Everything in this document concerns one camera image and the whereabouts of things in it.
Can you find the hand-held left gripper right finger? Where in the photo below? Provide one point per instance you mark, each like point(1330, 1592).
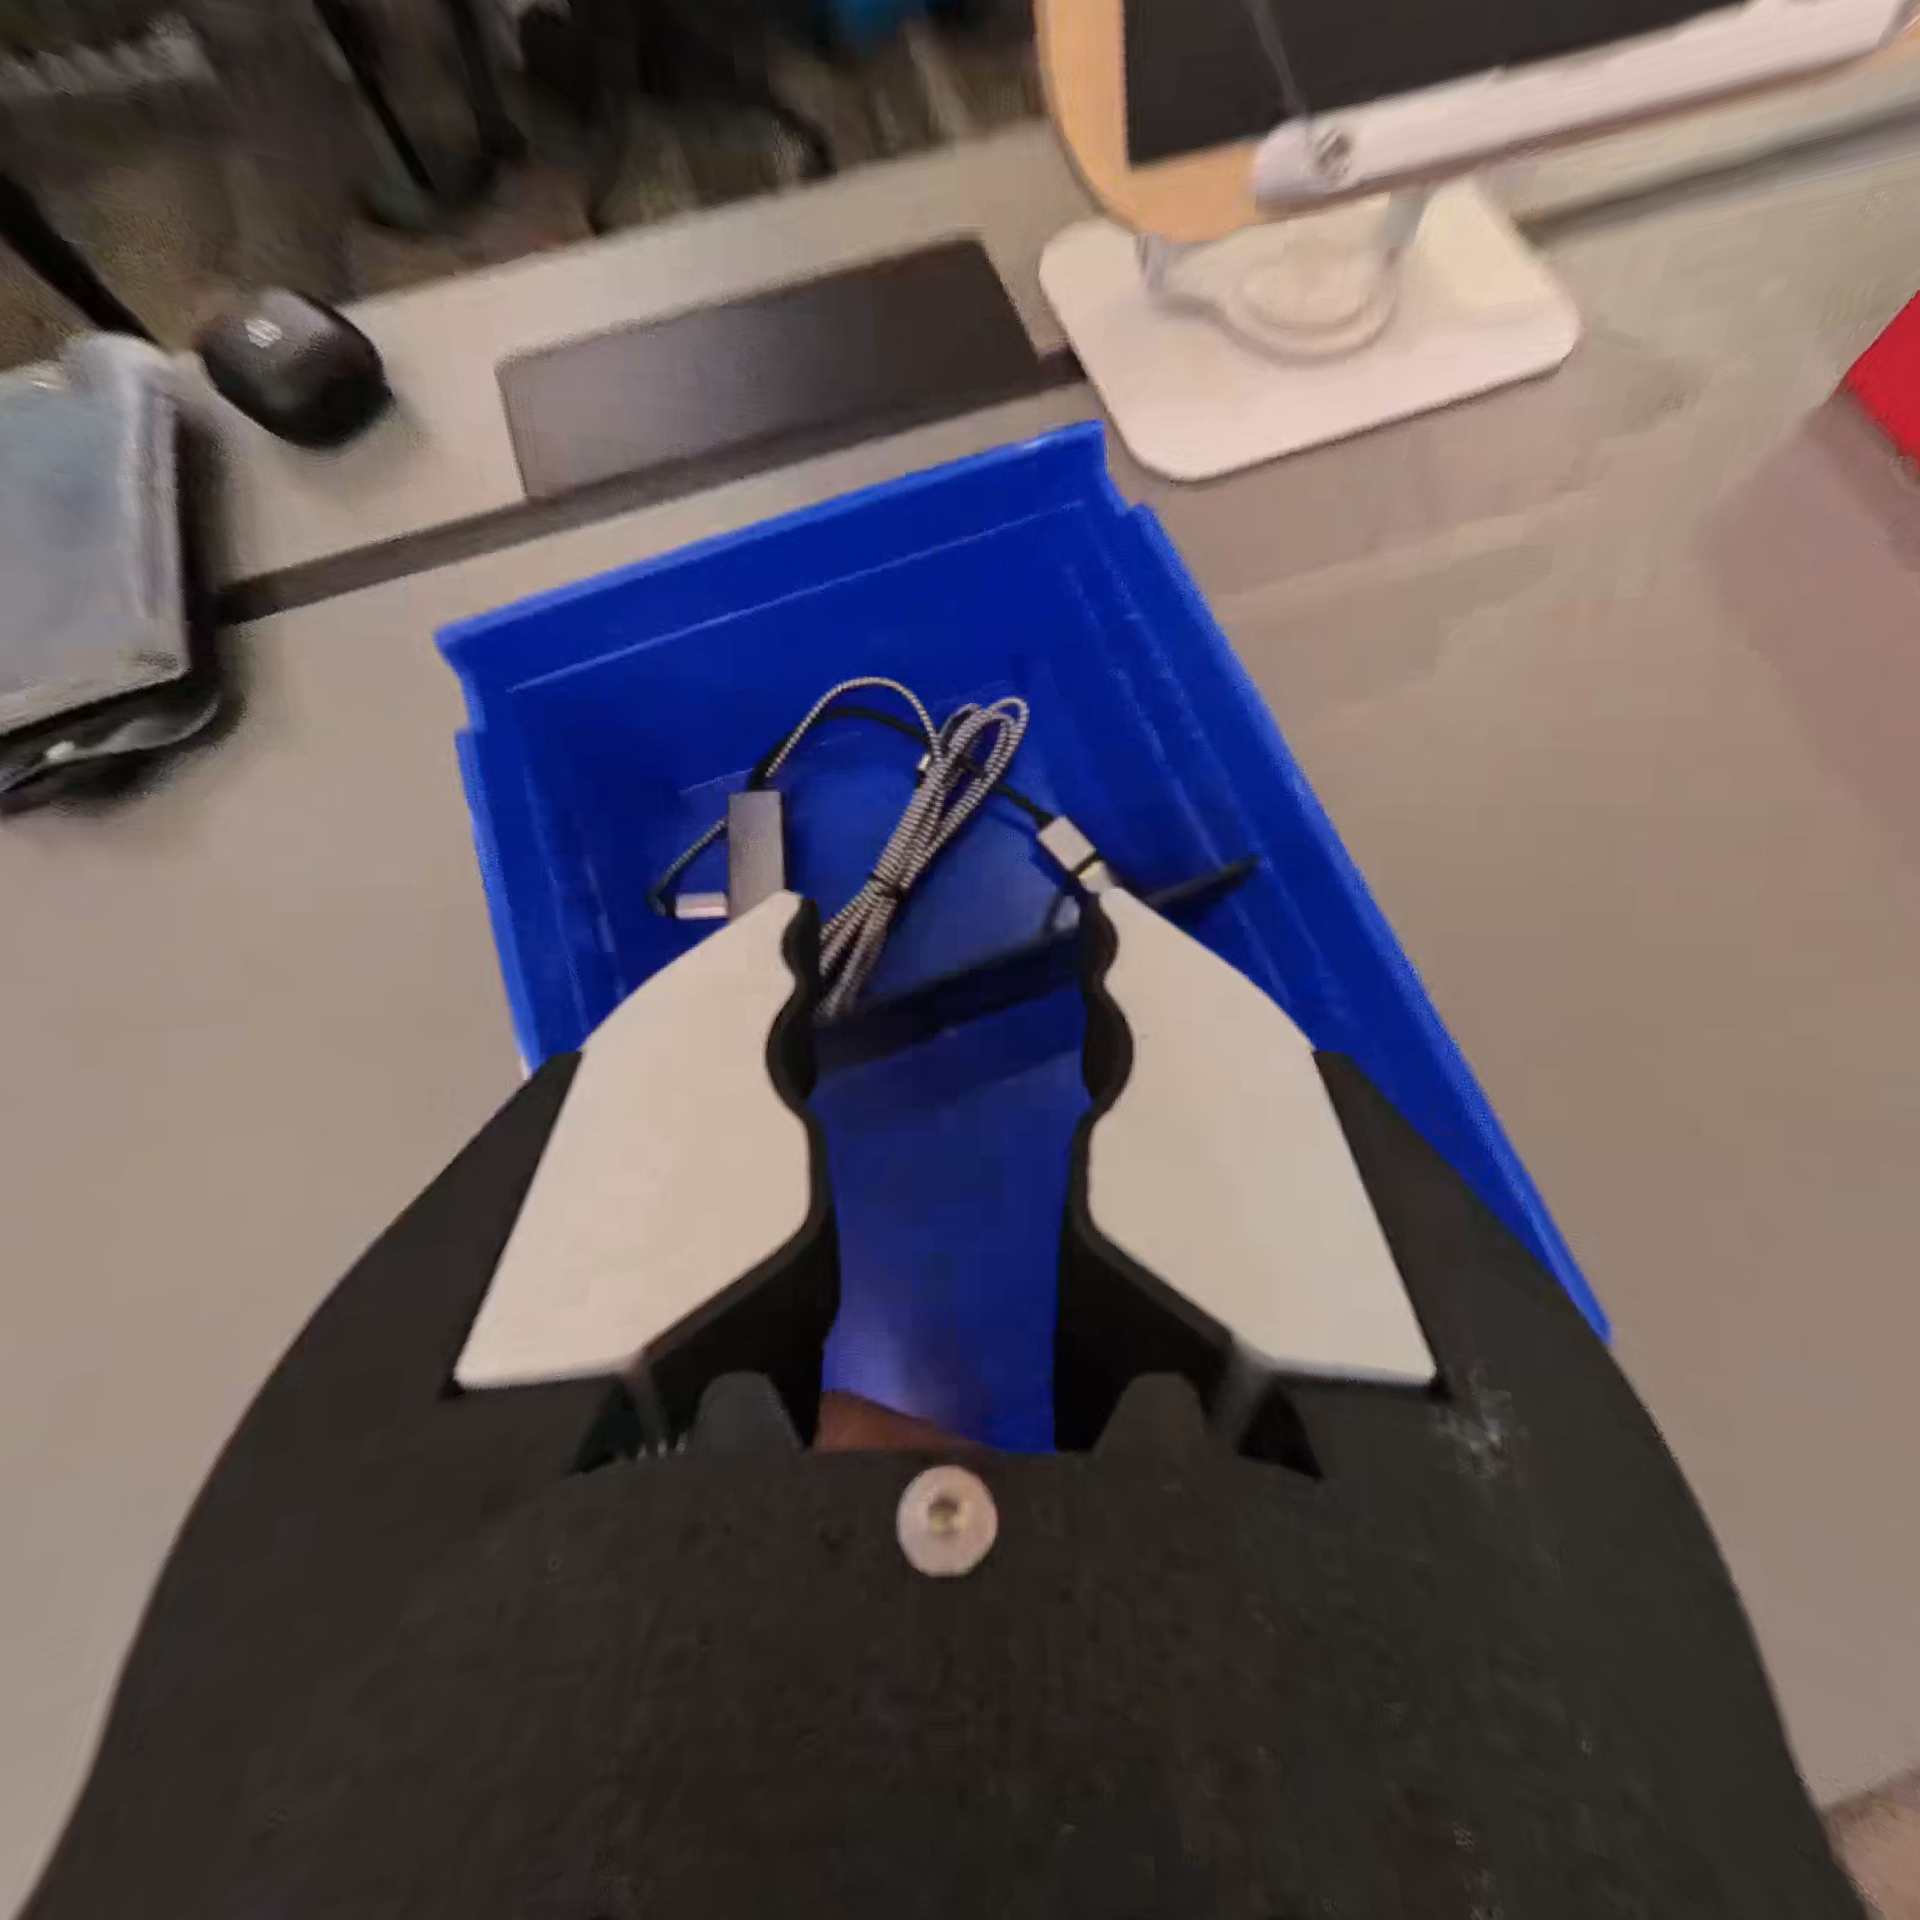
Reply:
point(1242, 1202)

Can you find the white folding stand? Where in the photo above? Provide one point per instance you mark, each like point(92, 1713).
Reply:
point(1351, 378)

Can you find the blue plastic bin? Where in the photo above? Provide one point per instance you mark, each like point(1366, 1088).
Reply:
point(631, 718)

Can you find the silver pouch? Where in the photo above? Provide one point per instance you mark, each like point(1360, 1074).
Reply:
point(81, 525)

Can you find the red plastic bin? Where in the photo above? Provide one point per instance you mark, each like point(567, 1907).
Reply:
point(1894, 392)

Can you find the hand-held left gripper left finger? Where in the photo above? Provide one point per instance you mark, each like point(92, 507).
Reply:
point(648, 1202)

